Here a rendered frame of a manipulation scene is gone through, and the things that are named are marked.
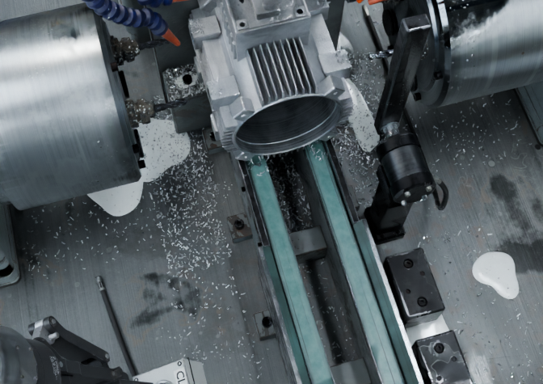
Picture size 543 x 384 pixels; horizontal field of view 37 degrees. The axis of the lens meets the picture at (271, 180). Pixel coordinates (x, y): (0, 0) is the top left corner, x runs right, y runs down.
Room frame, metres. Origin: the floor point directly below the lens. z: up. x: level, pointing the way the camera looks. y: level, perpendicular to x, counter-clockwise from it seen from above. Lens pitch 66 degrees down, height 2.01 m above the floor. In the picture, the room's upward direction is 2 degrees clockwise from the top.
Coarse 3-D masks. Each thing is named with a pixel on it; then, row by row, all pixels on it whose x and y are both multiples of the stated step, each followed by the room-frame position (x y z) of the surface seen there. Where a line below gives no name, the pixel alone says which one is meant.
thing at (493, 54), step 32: (352, 0) 0.71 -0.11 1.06; (416, 0) 0.68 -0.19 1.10; (448, 0) 0.64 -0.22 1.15; (480, 0) 0.64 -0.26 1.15; (512, 0) 0.65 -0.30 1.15; (448, 32) 0.61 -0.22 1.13; (480, 32) 0.61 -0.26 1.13; (512, 32) 0.62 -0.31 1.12; (448, 64) 0.58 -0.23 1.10; (480, 64) 0.59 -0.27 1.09; (512, 64) 0.60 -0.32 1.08; (416, 96) 0.61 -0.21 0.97; (448, 96) 0.57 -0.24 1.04; (480, 96) 0.59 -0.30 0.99
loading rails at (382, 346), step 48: (240, 192) 0.51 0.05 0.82; (336, 192) 0.47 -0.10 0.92; (240, 240) 0.43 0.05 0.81; (288, 240) 0.39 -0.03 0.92; (336, 240) 0.40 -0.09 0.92; (288, 288) 0.32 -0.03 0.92; (336, 288) 0.36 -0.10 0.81; (384, 288) 0.32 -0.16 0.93; (288, 336) 0.25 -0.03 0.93; (384, 336) 0.26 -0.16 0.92
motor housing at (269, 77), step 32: (224, 32) 0.64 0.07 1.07; (320, 32) 0.65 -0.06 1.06; (224, 64) 0.59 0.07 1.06; (256, 64) 0.57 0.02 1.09; (288, 64) 0.57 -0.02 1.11; (320, 64) 0.59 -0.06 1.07; (256, 96) 0.53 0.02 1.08; (288, 96) 0.53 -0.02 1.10; (320, 96) 0.54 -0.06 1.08; (224, 128) 0.50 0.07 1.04; (256, 128) 0.56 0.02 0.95; (288, 128) 0.56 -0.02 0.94; (320, 128) 0.55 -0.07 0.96
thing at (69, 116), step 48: (0, 48) 0.54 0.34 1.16; (48, 48) 0.54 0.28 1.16; (96, 48) 0.55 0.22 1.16; (0, 96) 0.48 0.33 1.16; (48, 96) 0.48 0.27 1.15; (96, 96) 0.49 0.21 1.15; (0, 144) 0.43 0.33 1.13; (48, 144) 0.44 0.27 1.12; (96, 144) 0.44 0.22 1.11; (0, 192) 0.40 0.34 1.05; (48, 192) 0.40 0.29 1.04
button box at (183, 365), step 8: (176, 360) 0.19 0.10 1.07; (184, 360) 0.19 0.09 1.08; (192, 360) 0.19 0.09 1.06; (160, 368) 0.18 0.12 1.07; (168, 368) 0.18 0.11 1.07; (176, 368) 0.18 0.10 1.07; (184, 368) 0.18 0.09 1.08; (192, 368) 0.18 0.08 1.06; (200, 368) 0.19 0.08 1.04; (136, 376) 0.17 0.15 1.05; (144, 376) 0.17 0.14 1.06; (152, 376) 0.17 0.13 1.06; (160, 376) 0.17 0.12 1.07; (168, 376) 0.17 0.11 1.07; (176, 376) 0.17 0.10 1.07; (184, 376) 0.17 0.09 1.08; (192, 376) 0.17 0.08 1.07; (200, 376) 0.18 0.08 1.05
